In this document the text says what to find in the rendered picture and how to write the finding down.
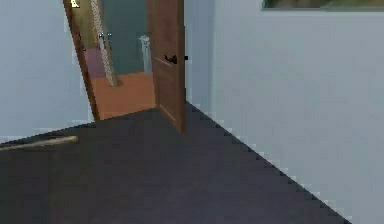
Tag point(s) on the brown wooden room door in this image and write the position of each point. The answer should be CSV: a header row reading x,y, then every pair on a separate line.
x,y
168,76

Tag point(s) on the pale patterned post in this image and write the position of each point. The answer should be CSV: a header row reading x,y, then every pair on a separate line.
x,y
104,46

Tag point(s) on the framed green wall picture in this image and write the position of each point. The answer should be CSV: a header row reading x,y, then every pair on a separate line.
x,y
320,3

